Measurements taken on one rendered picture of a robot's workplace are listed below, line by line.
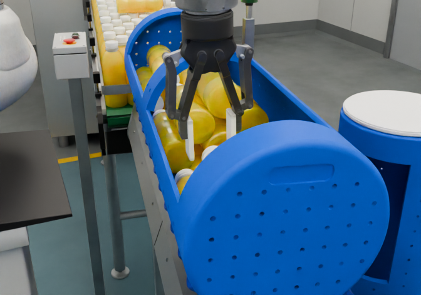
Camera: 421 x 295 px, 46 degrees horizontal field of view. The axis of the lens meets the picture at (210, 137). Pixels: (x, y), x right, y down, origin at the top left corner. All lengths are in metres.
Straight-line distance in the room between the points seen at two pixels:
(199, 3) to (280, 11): 5.78
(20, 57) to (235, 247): 0.63
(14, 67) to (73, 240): 1.62
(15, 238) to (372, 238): 0.57
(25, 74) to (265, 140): 0.63
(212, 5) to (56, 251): 1.98
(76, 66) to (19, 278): 0.79
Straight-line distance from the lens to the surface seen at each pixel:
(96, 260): 2.03
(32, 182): 1.00
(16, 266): 0.96
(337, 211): 0.67
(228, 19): 0.71
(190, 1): 0.69
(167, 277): 0.96
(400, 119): 1.23
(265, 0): 6.32
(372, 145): 1.19
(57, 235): 2.63
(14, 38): 1.06
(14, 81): 1.06
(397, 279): 1.38
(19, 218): 0.90
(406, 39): 5.45
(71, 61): 1.58
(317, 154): 0.61
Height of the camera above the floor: 1.49
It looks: 25 degrees down
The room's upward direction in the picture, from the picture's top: straight up
